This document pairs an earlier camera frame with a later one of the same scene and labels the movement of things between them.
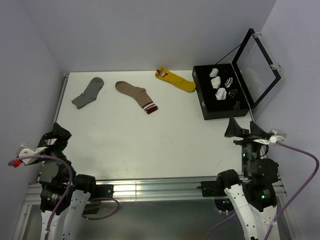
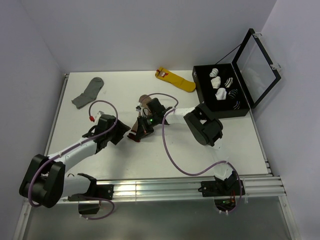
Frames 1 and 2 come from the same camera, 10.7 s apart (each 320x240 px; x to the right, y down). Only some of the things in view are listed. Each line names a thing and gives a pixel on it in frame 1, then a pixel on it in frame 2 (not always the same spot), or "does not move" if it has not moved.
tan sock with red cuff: [139, 94] → [143, 99]
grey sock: [90, 93] does not move
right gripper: [233, 128] → [143, 129]
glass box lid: [257, 72] does not move
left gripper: [60, 132] → [121, 129]
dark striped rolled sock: [237, 106] does not move
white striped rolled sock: [214, 73] does not move
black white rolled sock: [228, 82] does not move
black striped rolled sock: [232, 93] does not move
